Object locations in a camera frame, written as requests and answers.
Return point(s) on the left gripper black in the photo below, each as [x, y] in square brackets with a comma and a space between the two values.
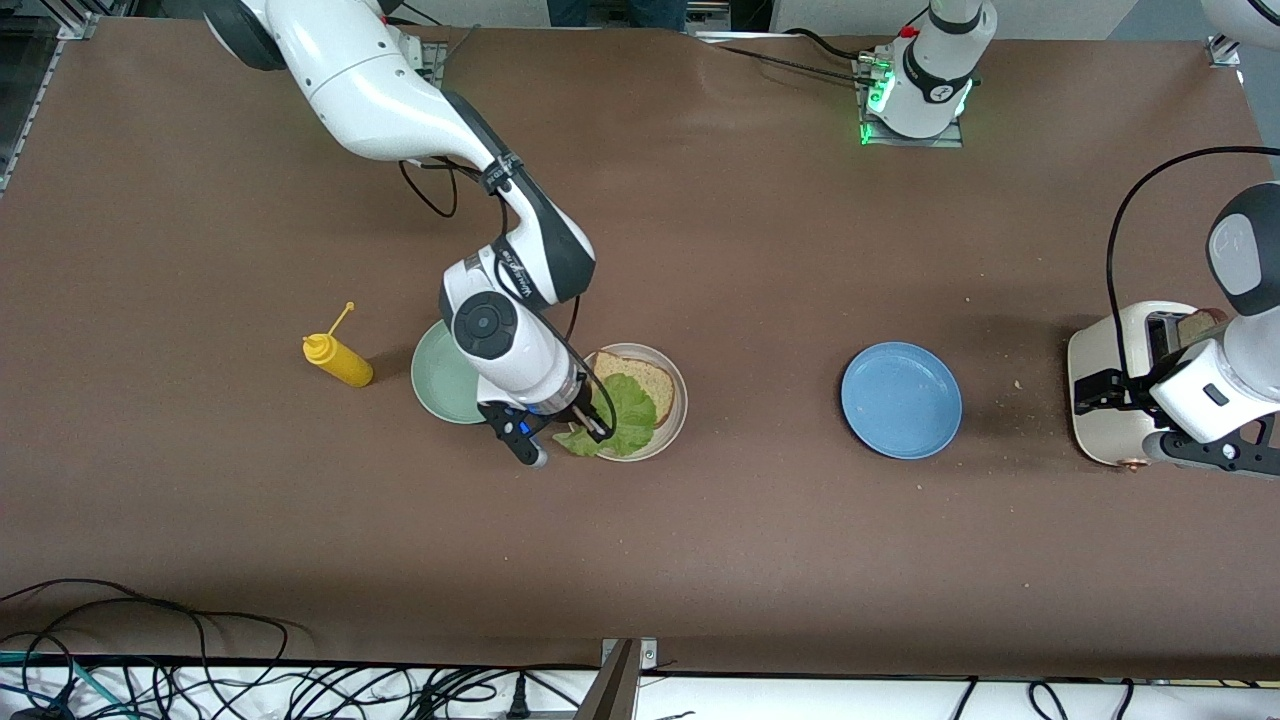
[1108, 387]

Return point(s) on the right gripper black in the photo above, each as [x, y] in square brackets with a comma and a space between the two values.
[577, 408]

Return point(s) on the green lettuce leaf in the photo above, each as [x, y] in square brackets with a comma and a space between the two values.
[630, 415]

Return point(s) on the brown bread slice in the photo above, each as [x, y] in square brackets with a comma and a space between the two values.
[1198, 328]
[650, 380]

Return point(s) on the yellow mustard squeeze bottle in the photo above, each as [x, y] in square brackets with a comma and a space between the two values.
[345, 365]

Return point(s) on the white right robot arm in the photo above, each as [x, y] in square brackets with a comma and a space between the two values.
[370, 90]

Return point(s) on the beige plate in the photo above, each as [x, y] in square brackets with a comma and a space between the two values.
[670, 437]

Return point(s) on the light green plate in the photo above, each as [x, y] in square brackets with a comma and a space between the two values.
[435, 385]

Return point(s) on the blue plate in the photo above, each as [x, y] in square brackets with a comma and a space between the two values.
[900, 400]

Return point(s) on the cream white toaster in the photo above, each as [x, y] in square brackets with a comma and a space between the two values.
[1100, 345]

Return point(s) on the aluminium beam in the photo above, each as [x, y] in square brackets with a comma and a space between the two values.
[610, 690]

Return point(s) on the black power plug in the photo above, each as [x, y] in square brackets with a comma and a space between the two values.
[517, 697]

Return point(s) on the aluminium corner profile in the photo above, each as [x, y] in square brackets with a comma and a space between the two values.
[1222, 52]

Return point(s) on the small metal bracket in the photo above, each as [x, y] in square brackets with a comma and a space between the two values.
[648, 652]

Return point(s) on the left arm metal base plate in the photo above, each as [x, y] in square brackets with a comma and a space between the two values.
[950, 141]

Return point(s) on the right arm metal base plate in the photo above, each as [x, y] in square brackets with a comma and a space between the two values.
[435, 60]

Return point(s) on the aluminium frame rail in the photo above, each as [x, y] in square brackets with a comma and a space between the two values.
[45, 95]

